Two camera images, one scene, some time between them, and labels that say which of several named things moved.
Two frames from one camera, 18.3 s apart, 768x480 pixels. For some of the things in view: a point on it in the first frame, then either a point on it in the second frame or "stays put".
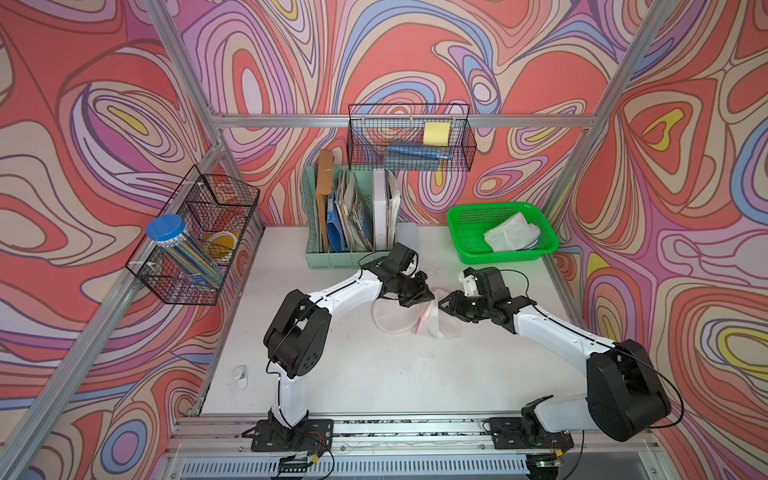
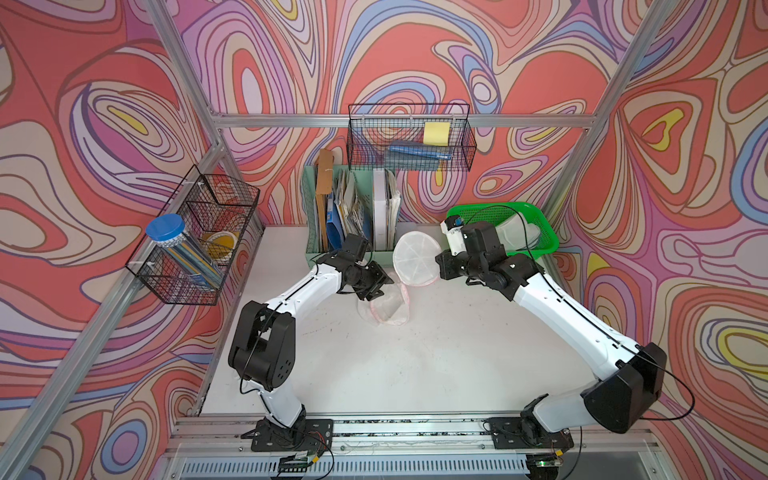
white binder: (380, 208) stays put
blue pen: (420, 152) stays put
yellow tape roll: (220, 246) stays put
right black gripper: (456, 298) to (445, 259)
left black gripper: (422, 292) to (379, 276)
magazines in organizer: (352, 213) stays put
